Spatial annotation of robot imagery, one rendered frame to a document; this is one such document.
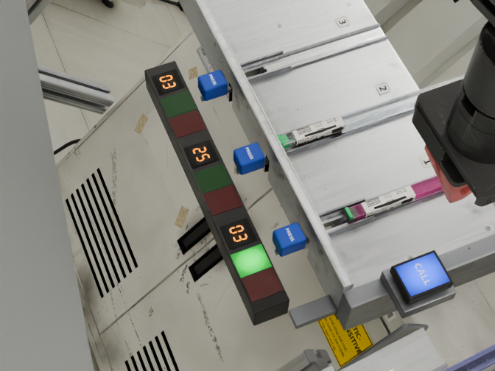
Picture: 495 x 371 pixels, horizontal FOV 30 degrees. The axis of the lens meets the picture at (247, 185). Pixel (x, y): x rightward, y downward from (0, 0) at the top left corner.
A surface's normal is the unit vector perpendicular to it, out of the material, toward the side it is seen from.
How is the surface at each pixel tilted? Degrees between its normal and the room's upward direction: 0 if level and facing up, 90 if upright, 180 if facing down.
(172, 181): 90
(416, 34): 90
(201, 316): 90
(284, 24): 46
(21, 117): 0
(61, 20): 0
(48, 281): 0
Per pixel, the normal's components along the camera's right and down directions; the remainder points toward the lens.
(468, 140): -0.63, 0.66
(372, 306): 0.39, 0.80
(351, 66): 0.03, -0.51
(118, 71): 0.68, -0.58
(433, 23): -0.63, -0.15
